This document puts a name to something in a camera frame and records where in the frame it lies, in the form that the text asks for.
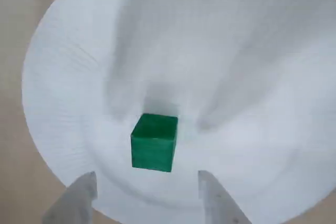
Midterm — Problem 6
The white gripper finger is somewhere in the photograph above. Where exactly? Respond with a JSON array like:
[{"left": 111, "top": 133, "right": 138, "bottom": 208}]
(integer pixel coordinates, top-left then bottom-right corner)
[
  {"left": 197, "top": 170, "right": 253, "bottom": 224},
  {"left": 41, "top": 171, "right": 98, "bottom": 224}
]

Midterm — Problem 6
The green cube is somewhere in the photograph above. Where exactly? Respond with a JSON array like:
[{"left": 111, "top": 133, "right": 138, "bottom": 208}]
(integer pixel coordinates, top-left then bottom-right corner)
[{"left": 130, "top": 113, "right": 179, "bottom": 173}]

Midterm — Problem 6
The white paper plate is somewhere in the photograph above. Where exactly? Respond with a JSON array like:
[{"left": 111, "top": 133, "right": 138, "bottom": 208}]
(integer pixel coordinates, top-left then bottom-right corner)
[{"left": 21, "top": 0, "right": 336, "bottom": 223}]

